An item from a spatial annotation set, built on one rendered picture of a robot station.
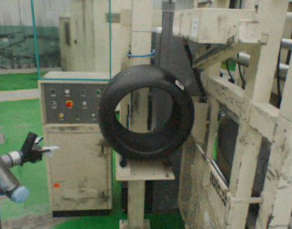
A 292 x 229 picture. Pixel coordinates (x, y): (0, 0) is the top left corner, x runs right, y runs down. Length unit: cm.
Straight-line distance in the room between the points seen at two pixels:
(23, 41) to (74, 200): 828
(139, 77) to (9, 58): 907
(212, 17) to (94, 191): 182
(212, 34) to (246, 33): 14
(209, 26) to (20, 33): 936
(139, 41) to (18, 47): 872
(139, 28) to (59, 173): 138
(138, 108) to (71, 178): 94
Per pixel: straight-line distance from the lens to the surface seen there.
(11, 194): 142
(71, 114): 230
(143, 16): 185
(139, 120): 197
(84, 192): 257
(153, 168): 184
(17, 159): 152
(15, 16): 1042
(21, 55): 1043
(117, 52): 503
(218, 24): 130
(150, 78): 151
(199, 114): 196
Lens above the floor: 172
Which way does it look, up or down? 19 degrees down
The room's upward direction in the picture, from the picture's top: 2 degrees clockwise
